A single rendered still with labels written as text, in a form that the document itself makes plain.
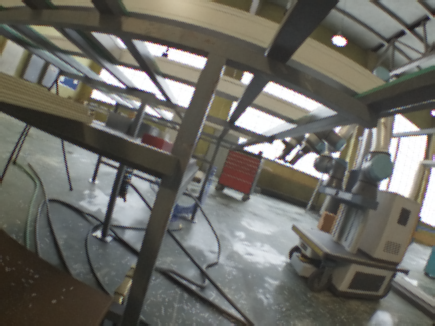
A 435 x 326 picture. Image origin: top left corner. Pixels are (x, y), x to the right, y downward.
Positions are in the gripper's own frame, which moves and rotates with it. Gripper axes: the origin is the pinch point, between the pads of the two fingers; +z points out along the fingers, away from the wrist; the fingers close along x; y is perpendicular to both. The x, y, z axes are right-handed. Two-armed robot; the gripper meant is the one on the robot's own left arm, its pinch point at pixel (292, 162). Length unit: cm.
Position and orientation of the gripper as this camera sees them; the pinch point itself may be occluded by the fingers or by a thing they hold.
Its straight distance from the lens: 141.3
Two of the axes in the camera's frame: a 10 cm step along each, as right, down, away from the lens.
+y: -7.2, -6.8, 1.0
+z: -6.6, 7.3, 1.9
